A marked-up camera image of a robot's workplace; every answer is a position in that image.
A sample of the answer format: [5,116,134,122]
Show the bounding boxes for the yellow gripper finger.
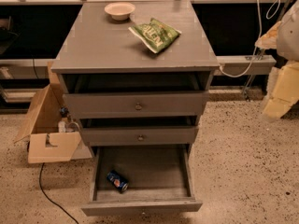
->
[262,61,299,120]
[255,21,281,49]

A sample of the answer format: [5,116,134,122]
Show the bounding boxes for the blue pepsi can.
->
[107,170,129,193]

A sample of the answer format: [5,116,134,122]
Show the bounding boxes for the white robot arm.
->
[255,1,299,120]

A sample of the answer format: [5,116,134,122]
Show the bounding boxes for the grey drawer cabinet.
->
[50,0,221,161]

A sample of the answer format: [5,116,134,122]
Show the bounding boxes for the grey top drawer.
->
[64,72,208,119]

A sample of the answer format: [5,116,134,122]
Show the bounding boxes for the grey drawer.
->
[82,145,202,216]
[64,72,208,119]
[81,116,198,146]

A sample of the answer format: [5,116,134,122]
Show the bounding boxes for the grey bottom drawer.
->
[82,145,202,216]

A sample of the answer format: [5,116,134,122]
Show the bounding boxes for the grey middle drawer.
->
[81,116,198,146]

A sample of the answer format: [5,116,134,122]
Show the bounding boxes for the green chip bag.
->
[129,18,181,54]

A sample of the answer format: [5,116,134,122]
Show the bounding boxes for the white bowl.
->
[105,2,135,21]

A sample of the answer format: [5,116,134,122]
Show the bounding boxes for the small bottle in box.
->
[58,107,68,133]

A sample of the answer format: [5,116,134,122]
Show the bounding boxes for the brown cardboard box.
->
[14,62,93,163]

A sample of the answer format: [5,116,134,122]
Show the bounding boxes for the black floor cable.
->
[38,162,80,224]

